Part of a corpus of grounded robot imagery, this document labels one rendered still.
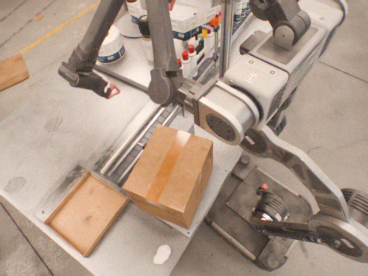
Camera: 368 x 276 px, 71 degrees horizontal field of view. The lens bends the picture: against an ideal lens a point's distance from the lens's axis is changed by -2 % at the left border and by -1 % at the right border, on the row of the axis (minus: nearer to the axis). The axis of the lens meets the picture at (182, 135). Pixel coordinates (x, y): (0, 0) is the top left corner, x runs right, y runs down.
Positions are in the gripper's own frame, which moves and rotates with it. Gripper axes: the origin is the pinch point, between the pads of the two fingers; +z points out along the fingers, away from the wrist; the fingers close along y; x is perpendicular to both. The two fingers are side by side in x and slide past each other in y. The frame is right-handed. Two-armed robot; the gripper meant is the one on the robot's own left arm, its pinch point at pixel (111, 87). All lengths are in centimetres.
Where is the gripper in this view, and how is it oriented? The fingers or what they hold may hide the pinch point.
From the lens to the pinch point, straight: 120.2
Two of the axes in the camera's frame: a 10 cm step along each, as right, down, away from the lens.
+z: 4.9, -0.2, 8.7
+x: -4.3, 8.6, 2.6
